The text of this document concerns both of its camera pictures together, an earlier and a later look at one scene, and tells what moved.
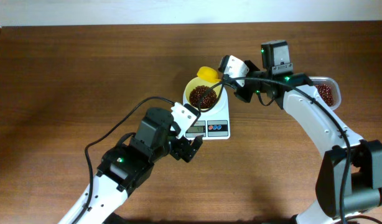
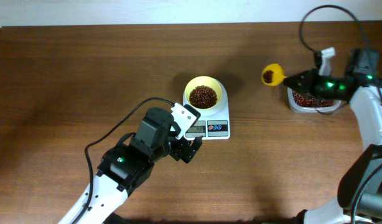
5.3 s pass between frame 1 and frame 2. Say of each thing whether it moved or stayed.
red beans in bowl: stayed
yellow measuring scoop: moved
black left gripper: stayed
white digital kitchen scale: stayed
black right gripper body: moved
